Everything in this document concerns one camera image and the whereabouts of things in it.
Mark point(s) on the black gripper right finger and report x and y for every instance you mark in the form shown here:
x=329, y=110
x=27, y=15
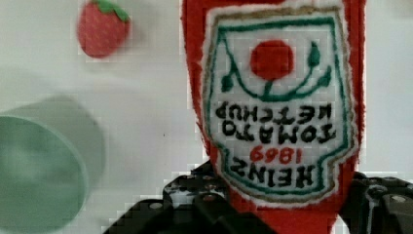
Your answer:
x=378, y=205

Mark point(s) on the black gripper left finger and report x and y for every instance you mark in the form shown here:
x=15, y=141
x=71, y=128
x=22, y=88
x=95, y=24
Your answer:
x=197, y=203

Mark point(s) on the red plush ketchup bottle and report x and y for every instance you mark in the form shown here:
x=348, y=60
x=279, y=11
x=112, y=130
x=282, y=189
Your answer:
x=277, y=89

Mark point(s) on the pink strawberry toy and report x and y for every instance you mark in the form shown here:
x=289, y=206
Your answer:
x=103, y=28

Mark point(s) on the green cup with handle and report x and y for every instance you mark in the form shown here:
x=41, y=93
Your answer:
x=52, y=154

